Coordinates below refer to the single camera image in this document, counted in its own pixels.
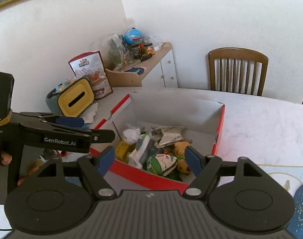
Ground yellow small box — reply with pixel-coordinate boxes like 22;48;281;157
115;140;135;163

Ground yellow plush toy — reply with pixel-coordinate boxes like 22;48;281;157
173;141;191;174

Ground green tassel pouch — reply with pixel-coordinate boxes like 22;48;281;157
145;154;182;181

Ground shiny foil snack bag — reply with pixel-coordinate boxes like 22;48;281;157
151;126;192;148

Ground left human hand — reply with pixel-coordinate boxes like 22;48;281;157
0;152;12;166

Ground white crumpled tissue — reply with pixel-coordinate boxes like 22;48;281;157
80;103;98;124

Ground yellow teal tissue box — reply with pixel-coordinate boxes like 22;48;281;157
46;78;94;117

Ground red white snack bag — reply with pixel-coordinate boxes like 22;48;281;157
68;51;113;100

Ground red white cardboard box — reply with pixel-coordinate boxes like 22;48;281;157
91;93;225;192

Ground dark glass jar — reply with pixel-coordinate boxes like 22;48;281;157
131;44;141;59

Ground white wooden side cabinet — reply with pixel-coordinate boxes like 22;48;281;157
106;42;178;88

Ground wooden chair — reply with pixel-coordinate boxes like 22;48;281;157
208;48;268;96

